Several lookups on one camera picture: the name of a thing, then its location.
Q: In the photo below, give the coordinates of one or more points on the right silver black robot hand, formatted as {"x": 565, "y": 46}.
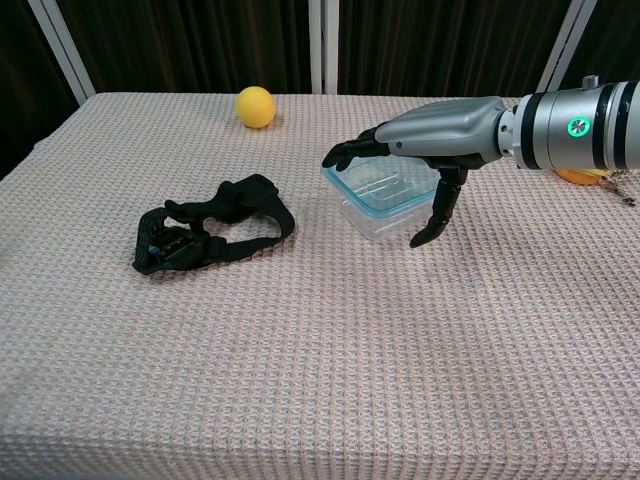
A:
{"x": 440, "y": 130}

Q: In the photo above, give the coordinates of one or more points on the blue transparent lid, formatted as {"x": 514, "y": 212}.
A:
{"x": 385, "y": 187}

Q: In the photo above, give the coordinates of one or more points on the clear plastic container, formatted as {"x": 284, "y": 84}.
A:
{"x": 382, "y": 227}

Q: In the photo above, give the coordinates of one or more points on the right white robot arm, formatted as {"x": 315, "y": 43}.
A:
{"x": 555, "y": 130}

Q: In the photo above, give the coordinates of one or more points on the dark brown ribbed curtain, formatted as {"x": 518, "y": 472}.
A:
{"x": 190, "y": 45}
{"x": 615, "y": 40}
{"x": 440, "y": 45}
{"x": 20, "y": 75}

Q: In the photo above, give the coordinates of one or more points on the orange tape measure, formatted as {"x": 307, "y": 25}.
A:
{"x": 580, "y": 177}

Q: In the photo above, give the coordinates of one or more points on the yellow foam ball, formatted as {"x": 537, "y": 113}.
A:
{"x": 256, "y": 107}

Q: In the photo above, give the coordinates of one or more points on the pink waffle-weave tablecloth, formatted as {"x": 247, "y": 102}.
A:
{"x": 300, "y": 360}

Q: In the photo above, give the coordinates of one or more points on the white aluminium frame post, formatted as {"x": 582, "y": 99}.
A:
{"x": 322, "y": 45}
{"x": 62, "y": 45}
{"x": 565, "y": 47}

